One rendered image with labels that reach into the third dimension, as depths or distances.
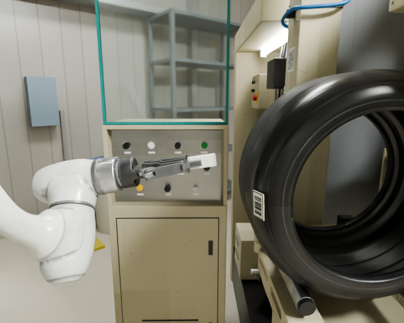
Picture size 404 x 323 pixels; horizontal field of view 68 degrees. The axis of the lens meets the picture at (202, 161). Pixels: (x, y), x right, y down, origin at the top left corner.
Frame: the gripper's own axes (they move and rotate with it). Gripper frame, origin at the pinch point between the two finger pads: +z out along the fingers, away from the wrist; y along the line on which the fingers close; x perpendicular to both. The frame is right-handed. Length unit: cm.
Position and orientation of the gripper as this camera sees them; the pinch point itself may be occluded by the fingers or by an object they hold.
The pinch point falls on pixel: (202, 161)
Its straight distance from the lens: 74.3
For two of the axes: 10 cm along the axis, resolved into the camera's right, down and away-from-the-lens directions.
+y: -0.1, -2.2, 9.7
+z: 9.9, -1.5, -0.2
